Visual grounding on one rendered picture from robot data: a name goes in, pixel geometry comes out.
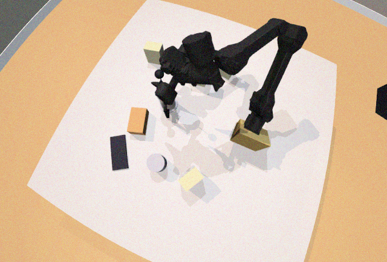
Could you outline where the pale lavender cylinder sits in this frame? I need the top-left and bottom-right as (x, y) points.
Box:
(146, 154), (167, 172)

